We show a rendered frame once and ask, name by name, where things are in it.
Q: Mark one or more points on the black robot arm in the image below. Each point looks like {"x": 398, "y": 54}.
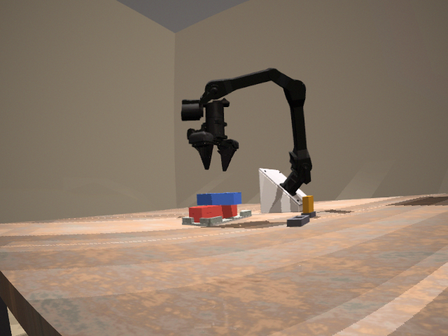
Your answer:
{"x": 294, "y": 90}

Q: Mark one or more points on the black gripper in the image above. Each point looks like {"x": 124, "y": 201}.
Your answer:
{"x": 214, "y": 135}

